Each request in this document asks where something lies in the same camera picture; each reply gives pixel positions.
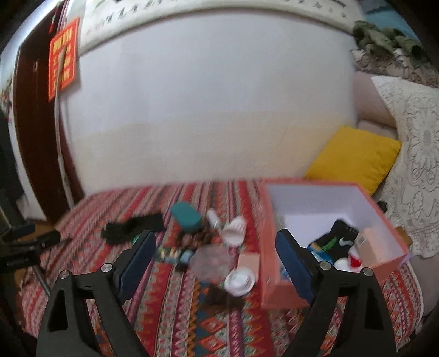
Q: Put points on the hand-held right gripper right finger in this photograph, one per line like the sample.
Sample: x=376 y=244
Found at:
x=295 y=264

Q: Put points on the black Nike sock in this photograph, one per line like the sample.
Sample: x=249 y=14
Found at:
x=338 y=233

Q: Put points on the beige sofa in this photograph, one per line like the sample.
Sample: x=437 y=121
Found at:
x=370 y=103

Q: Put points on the floral folded quilt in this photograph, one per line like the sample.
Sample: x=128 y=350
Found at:
x=394 y=67

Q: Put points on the red patterned blanket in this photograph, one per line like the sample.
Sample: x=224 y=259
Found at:
x=178 y=326

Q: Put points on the white round jar lid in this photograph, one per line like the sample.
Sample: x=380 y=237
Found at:
x=240 y=281

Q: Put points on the black knit glove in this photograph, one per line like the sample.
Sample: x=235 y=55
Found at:
x=130 y=228

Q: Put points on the pink shoe box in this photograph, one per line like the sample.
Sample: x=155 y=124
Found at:
x=269 y=257

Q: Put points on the white pole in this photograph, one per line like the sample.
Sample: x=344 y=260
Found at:
x=61 y=68

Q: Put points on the dark brown door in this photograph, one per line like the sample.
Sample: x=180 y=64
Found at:
x=34 y=137

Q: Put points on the brown small box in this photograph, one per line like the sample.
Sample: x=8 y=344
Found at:
x=403 y=237

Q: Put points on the white lace cushion cover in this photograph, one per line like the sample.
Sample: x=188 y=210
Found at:
x=418 y=154

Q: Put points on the clear plastic lid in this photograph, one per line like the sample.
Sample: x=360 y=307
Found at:
x=209 y=262

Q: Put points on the white paper cup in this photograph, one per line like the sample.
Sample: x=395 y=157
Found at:
x=235 y=231

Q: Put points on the tan flat pad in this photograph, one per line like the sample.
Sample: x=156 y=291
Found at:
x=248 y=262

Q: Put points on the yellow pillow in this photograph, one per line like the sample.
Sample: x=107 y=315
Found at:
x=353 y=158

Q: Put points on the brown hairpiece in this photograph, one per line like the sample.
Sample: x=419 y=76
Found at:
x=223 y=298

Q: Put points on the dark small object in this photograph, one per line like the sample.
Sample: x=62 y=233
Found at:
x=382 y=206

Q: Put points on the small white roller bottle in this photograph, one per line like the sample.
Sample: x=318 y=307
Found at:
x=212 y=217

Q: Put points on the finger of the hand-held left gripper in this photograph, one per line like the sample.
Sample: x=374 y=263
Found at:
x=46 y=239
x=20 y=231

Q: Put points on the red wall poster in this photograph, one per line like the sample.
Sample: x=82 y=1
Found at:
x=68 y=55

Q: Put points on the green clothes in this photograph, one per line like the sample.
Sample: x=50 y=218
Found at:
x=374 y=37

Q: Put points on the teal glasses case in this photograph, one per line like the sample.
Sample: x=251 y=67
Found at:
x=185 y=216

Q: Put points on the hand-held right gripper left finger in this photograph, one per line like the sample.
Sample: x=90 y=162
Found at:
x=137 y=264

